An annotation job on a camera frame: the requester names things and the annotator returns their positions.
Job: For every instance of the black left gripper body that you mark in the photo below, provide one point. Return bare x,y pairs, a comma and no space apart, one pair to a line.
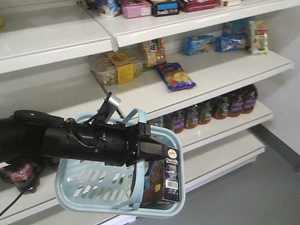
120,144

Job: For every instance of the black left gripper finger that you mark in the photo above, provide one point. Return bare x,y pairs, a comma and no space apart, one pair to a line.
151,150

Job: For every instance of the dark blue Chocofello cookie box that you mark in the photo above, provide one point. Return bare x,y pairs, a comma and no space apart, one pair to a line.
161,181

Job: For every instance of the light blue plastic basket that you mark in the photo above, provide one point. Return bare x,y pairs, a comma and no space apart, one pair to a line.
92,186

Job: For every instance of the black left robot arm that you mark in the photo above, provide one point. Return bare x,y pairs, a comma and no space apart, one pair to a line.
29,134

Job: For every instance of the blue chip cookie bag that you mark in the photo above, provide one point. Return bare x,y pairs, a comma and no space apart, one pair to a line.
174,76

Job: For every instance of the clear cookie tub yellow label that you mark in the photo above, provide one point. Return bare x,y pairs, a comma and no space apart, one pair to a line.
119,67

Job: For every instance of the white store shelving unit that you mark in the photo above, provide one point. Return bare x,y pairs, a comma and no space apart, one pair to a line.
44,67

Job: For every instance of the blue cookie cup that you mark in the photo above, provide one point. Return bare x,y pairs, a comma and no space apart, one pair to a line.
109,8

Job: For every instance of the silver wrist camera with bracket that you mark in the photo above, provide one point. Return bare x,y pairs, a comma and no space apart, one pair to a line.
107,109

